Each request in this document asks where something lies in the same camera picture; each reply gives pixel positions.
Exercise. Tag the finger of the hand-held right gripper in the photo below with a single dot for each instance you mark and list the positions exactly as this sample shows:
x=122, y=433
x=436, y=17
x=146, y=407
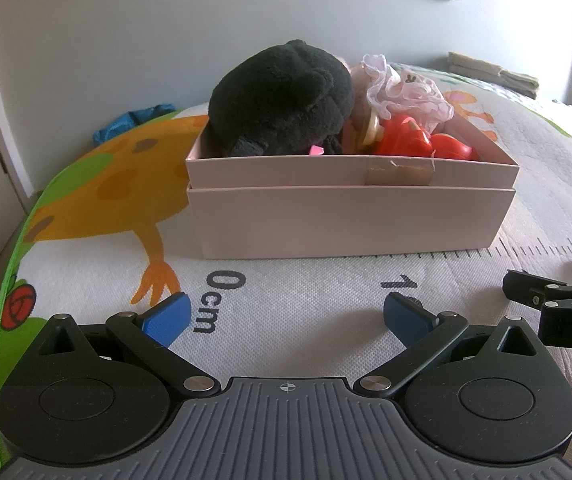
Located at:
x=531, y=288

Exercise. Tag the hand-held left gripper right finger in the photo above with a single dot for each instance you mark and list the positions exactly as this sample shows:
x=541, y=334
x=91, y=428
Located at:
x=408, y=317

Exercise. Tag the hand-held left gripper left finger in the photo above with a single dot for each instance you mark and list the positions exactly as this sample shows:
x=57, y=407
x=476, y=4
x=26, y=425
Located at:
x=168, y=317

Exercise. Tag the pink cardboard box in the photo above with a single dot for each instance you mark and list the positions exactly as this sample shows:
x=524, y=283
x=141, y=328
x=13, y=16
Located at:
x=341, y=225

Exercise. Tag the red orange plastic toy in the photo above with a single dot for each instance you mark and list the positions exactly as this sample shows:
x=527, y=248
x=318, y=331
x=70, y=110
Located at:
x=406, y=137

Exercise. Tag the pink plastic toy strainer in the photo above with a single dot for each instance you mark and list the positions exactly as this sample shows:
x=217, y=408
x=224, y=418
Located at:
x=316, y=150

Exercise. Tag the white pink lace doll dress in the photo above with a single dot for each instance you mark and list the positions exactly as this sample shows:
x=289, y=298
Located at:
x=406, y=95

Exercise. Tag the black plush toy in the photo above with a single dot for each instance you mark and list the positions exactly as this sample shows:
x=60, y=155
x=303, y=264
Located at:
x=281, y=95

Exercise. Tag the printed play mat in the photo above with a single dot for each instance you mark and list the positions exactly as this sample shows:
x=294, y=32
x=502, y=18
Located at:
x=291, y=290

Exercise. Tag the blue cloth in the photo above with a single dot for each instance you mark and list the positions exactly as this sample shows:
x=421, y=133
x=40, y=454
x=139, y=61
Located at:
x=130, y=120

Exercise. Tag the folded beige towel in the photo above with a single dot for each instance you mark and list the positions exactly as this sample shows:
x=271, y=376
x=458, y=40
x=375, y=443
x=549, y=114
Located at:
x=491, y=72

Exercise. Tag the white door frame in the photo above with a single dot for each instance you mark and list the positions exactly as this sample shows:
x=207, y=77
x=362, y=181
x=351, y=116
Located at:
x=0, y=125

